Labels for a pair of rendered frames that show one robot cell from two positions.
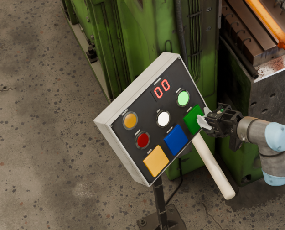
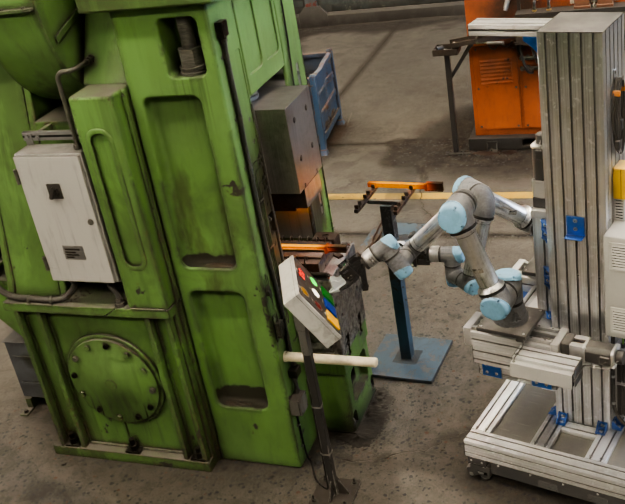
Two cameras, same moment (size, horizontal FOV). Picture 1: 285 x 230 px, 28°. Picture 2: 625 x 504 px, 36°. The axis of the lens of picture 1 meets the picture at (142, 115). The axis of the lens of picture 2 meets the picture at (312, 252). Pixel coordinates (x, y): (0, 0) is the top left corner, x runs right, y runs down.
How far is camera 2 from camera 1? 2.87 m
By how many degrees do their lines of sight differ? 45
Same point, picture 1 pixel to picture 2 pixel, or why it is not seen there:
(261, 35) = (310, 254)
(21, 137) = not seen: outside the picture
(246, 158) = (348, 383)
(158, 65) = (286, 267)
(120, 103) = (290, 287)
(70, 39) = (92, 462)
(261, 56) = (320, 264)
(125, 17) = (197, 317)
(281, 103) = (347, 306)
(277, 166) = (402, 259)
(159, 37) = (261, 271)
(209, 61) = not seen: hidden behind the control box
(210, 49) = not seen: hidden behind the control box
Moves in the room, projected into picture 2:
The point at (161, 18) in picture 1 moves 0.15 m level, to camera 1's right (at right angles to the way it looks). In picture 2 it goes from (258, 253) to (279, 237)
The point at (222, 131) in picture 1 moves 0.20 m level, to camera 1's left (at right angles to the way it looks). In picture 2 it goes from (355, 273) to (328, 296)
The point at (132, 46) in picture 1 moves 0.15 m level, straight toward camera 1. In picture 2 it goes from (207, 351) to (230, 358)
